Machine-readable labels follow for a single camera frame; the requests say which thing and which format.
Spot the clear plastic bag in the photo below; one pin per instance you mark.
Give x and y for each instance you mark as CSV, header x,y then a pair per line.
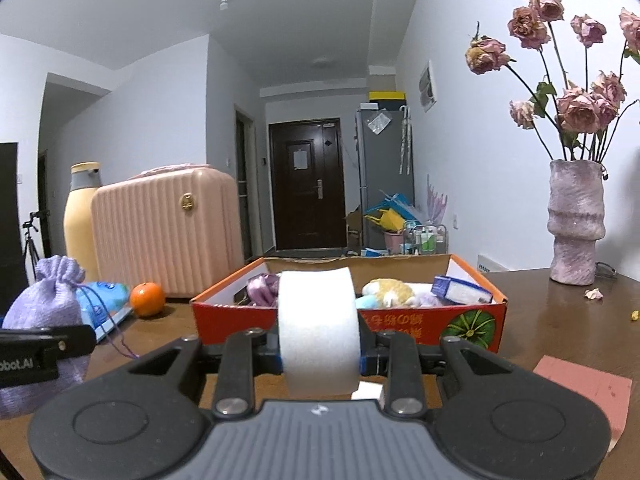
x,y
379,123

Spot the pink bucket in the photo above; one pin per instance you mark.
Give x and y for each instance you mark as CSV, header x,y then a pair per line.
x,y
393,242

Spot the yellow box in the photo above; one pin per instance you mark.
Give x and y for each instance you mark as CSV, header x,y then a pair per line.
x,y
386,96

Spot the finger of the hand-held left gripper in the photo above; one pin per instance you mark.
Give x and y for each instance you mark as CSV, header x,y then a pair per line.
x,y
50,340

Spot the red cardboard box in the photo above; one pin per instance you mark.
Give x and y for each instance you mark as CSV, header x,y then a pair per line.
x,y
410,325

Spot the dark brown entrance door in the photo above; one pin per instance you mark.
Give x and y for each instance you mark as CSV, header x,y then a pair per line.
x,y
300,200

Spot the purple textured vase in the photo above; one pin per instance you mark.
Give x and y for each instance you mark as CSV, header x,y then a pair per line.
x,y
575,220

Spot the yellow thermos bottle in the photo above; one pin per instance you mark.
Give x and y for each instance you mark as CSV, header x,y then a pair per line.
x,y
80,230

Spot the bunch of dried roses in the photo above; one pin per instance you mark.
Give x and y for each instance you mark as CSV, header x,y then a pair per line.
x,y
577,107

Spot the white paper notice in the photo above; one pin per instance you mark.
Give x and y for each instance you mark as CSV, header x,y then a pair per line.
x,y
300,160

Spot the round ceiling lamp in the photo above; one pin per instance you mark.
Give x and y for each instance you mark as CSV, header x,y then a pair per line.
x,y
325,62

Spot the purple fluffy headband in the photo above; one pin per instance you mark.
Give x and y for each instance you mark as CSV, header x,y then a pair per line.
x,y
427,300

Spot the blue milk carton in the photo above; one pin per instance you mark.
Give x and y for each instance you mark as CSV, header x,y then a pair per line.
x,y
460,290

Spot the brown cardboard carton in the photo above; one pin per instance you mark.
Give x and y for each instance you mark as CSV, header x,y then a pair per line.
x,y
354,230

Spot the orange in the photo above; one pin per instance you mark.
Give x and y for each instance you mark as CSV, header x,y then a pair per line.
x,y
147,300

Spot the yellow and white plush toy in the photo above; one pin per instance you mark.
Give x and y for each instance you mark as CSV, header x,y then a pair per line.
x,y
385,290

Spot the fallen rose petal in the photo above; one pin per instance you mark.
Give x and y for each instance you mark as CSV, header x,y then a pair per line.
x,y
593,294

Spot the black tripod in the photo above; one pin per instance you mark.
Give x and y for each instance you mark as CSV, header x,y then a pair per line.
x,y
29,224

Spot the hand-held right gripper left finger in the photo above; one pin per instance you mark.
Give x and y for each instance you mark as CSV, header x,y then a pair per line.
x,y
274,362

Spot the white smoke detector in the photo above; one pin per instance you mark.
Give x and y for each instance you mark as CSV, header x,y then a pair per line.
x,y
224,2

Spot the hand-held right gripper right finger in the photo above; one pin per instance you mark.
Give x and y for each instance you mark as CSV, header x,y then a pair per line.
x,y
366,362

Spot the pink sponge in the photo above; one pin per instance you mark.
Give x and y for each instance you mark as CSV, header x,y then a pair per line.
x,y
585,390

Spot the purple satin bow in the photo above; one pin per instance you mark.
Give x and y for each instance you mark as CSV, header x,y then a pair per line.
x,y
262,290

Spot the white foam roll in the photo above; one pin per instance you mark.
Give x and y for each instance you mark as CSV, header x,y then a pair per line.
x,y
320,330

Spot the large blue tissue pack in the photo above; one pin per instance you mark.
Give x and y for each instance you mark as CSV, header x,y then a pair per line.
x,y
107,300

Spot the pink ribbed suitcase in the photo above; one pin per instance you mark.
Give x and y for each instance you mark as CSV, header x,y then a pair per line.
x,y
165,240

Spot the side door frame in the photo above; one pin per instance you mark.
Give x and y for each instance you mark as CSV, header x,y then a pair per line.
x,y
245,185

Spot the small white paper piece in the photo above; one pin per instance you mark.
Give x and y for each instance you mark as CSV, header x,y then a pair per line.
x,y
367,391

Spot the grey refrigerator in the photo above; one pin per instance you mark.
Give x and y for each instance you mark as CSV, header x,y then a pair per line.
x,y
380,175

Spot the light blue plush toy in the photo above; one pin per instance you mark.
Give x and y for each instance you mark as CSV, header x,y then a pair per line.
x,y
367,301

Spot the white folded umbrella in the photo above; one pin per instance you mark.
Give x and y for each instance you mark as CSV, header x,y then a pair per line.
x,y
406,140

